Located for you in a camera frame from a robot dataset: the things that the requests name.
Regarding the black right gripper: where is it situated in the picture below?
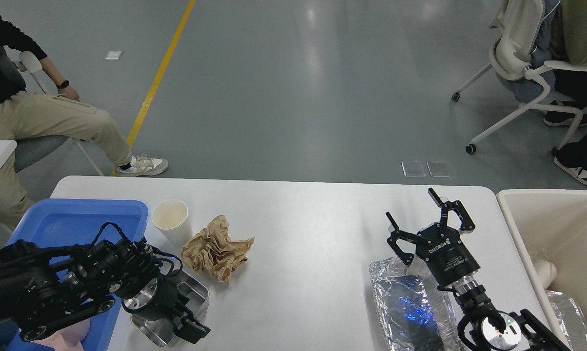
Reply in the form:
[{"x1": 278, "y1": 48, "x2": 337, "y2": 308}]
[{"x1": 385, "y1": 188, "x2": 481, "y2": 288}]

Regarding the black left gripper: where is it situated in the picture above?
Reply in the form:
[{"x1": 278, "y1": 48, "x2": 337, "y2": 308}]
[{"x1": 122, "y1": 277, "x2": 211, "y2": 344}]

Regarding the stainless steel rectangular tray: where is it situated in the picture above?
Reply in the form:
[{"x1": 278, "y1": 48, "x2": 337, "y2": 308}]
[{"x1": 130, "y1": 271, "x2": 209, "y2": 347}]

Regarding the pink mug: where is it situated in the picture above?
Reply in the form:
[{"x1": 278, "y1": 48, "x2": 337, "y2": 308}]
[{"x1": 33, "y1": 318, "x2": 91, "y2": 351}]

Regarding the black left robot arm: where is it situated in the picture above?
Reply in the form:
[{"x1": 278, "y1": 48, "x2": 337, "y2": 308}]
[{"x1": 0, "y1": 222, "x2": 211, "y2": 344}]

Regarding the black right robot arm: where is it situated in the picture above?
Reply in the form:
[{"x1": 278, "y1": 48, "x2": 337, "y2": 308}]
[{"x1": 386, "y1": 188, "x2": 568, "y2": 351}]

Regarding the aluminium foil tray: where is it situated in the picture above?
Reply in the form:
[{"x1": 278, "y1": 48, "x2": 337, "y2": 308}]
[{"x1": 369, "y1": 257, "x2": 466, "y2": 351}]

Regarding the crumpled brown paper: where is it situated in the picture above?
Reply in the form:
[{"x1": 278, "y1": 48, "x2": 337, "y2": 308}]
[{"x1": 181, "y1": 214, "x2": 255, "y2": 284}]

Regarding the white paper cup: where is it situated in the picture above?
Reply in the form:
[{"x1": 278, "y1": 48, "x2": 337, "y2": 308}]
[{"x1": 151, "y1": 199, "x2": 192, "y2": 248}]

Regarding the white cup in bin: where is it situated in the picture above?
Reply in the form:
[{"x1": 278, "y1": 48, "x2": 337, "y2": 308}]
[{"x1": 532, "y1": 259, "x2": 557, "y2": 290}]

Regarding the white plastic bin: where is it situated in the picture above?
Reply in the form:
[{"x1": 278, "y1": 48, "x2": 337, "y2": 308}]
[{"x1": 497, "y1": 189, "x2": 587, "y2": 339}]

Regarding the crumpled foil in bin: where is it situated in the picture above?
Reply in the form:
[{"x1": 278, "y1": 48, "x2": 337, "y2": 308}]
[{"x1": 545, "y1": 290, "x2": 587, "y2": 351}]

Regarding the blue plastic tray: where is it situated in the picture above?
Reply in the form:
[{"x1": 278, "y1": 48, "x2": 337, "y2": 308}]
[{"x1": 6, "y1": 198, "x2": 148, "y2": 351}]

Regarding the white office chair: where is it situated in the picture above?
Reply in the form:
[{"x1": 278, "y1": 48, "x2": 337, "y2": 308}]
[{"x1": 451, "y1": 0, "x2": 587, "y2": 155}]

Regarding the grey office chair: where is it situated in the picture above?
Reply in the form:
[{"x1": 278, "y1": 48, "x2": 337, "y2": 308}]
[{"x1": 11, "y1": 51, "x2": 105, "y2": 177}]

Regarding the seated person olive jacket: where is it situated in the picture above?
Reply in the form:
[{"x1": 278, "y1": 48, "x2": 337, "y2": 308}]
[{"x1": 550, "y1": 0, "x2": 587, "y2": 186}]

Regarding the person in black shirt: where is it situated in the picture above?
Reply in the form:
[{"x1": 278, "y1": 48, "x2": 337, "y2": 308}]
[{"x1": 0, "y1": 5, "x2": 169, "y2": 230}]

